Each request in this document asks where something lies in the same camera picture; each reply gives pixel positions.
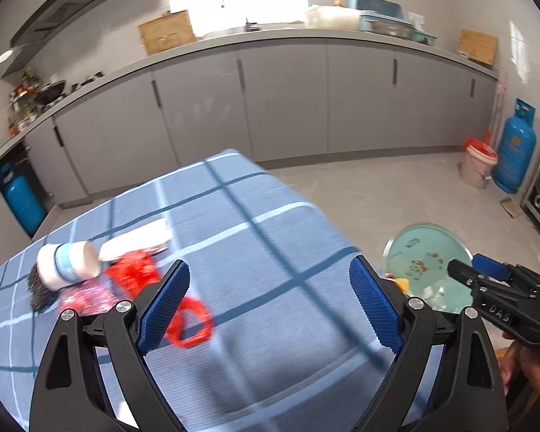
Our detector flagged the pink plastic wrap bundle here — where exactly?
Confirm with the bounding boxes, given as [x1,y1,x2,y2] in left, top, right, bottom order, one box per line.
[58,278,118,316]

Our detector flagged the red plastic bag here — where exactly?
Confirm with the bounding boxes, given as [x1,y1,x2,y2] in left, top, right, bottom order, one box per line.
[106,251,214,355]

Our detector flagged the white blue paper cup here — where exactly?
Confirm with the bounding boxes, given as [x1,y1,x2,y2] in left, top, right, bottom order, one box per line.
[37,241,102,292]

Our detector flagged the green trash bin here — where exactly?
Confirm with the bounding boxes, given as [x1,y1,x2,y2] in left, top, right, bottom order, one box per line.
[383,222,472,313]

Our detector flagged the red lined trash bucket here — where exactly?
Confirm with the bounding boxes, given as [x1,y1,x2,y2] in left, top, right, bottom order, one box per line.
[458,139,499,189]

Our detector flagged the grey kitchen cabinets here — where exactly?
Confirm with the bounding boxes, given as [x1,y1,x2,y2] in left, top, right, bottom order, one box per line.
[0,28,500,262]

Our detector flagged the person's right hand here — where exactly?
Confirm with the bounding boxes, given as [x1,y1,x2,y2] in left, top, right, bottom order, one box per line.
[499,341,540,397]

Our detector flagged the blue checked tablecloth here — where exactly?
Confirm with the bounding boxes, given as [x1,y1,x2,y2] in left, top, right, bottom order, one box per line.
[0,147,447,432]

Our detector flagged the blue gas cylinder under counter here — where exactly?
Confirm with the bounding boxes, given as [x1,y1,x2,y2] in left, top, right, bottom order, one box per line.
[0,163,46,236]

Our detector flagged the wooden cutting board right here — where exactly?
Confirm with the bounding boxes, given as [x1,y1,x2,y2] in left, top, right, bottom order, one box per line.
[456,28,499,66]

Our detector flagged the wooden cutting board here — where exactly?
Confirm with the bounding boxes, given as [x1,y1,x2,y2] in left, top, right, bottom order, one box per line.
[138,10,198,56]
[456,28,499,66]

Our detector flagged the teal dish rack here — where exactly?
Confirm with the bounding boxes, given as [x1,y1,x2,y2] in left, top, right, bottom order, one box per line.
[348,0,437,47]

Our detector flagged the white plastic container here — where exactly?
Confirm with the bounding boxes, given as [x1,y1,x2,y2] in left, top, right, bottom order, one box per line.
[304,5,362,30]

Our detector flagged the black wok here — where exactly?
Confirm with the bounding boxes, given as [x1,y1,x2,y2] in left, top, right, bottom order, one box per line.
[34,80,66,105]

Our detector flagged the wooden cutting board left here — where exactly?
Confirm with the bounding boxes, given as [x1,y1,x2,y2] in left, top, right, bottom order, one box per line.
[138,10,198,56]

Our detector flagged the range hood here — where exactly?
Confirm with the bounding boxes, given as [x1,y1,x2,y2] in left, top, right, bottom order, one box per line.
[0,0,164,77]

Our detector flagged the blue gas cylinder by wall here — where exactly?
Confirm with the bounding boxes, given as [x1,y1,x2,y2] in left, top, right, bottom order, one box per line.
[492,99,536,194]

